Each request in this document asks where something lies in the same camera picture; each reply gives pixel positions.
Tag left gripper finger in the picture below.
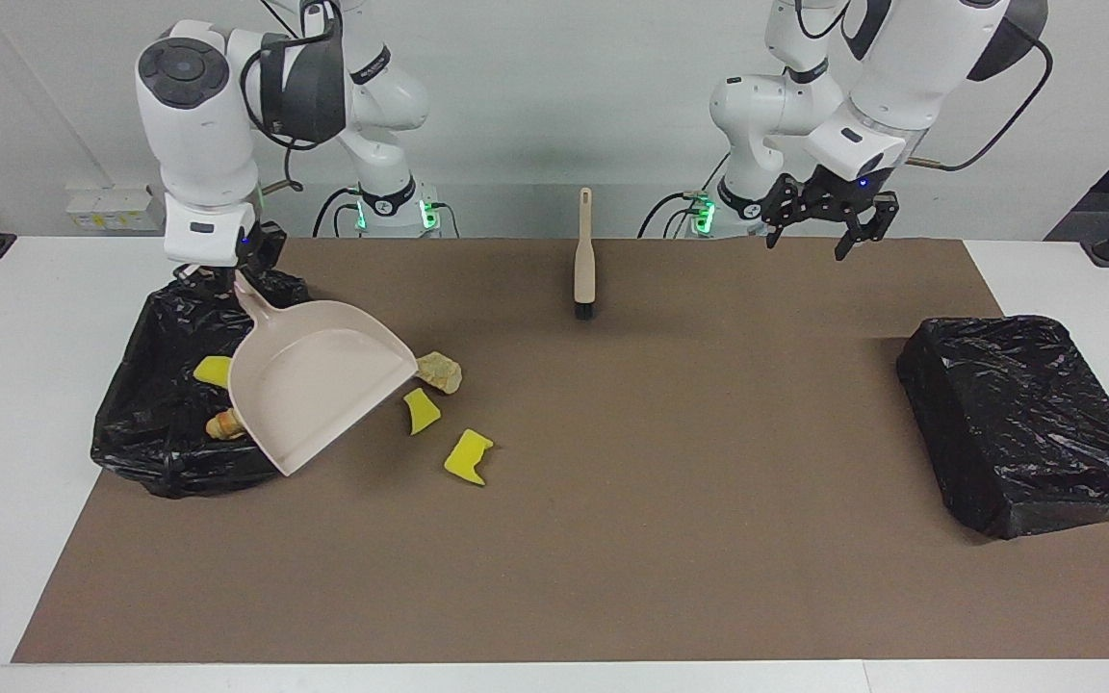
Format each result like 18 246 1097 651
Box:
763 178 802 250
833 192 901 264

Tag beige plastic dustpan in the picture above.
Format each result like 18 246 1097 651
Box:
227 269 420 478

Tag beige hand brush black bristles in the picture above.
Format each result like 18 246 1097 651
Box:
571 187 600 321

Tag small yellow sponge piece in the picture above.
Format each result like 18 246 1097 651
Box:
403 387 443 437

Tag notched yellow-green sponge piece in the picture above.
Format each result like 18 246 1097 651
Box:
443 427 496 488

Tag black bag lined bin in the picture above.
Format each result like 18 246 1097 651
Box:
895 314 1109 541
90 269 317 500

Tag brown paper table mat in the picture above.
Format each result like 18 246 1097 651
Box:
11 238 1109 665

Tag black base cable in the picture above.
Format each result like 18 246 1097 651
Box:
636 191 714 240
312 186 363 239

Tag white wall outlets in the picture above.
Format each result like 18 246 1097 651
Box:
65 183 159 232

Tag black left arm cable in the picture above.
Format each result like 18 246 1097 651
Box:
906 34 1056 174

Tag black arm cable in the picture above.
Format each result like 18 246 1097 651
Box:
906 34 1056 174
240 0 346 152

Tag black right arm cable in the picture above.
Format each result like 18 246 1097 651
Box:
240 0 346 152

